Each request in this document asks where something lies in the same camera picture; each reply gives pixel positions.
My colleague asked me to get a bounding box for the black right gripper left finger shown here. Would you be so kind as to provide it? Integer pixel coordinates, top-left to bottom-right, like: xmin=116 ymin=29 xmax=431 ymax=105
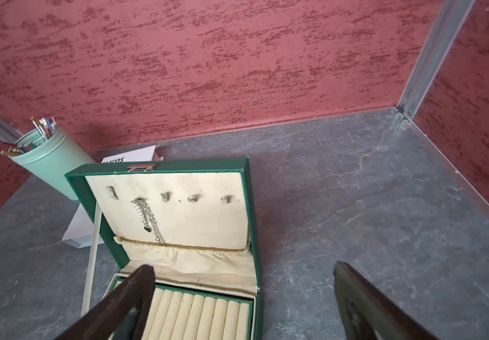
xmin=57 ymin=265 xmax=156 ymax=339

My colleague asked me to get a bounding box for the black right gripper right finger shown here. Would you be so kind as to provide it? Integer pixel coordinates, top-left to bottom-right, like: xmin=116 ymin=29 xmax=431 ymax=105
xmin=334 ymin=262 xmax=436 ymax=339

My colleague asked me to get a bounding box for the silver jewelry chain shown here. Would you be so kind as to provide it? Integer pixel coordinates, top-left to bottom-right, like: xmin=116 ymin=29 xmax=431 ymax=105
xmin=131 ymin=195 xmax=166 ymax=246

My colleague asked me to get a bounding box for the green jewelry box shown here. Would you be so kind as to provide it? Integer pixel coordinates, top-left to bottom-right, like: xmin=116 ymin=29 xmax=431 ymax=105
xmin=66 ymin=158 xmax=264 ymax=339

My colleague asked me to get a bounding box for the white book with black text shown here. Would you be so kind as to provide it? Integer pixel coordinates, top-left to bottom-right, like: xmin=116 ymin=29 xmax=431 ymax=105
xmin=61 ymin=145 xmax=165 ymax=249

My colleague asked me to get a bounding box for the mint green pencil cup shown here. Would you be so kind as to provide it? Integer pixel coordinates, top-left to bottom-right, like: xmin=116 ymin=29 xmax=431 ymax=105
xmin=10 ymin=127 xmax=95 ymax=201

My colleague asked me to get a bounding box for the coloured pencils bunch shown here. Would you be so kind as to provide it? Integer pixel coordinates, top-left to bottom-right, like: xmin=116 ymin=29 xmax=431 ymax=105
xmin=0 ymin=117 xmax=59 ymax=157

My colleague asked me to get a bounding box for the aluminium corner post right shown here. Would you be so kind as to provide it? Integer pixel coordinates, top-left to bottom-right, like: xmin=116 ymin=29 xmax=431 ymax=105
xmin=397 ymin=0 xmax=475 ymax=122

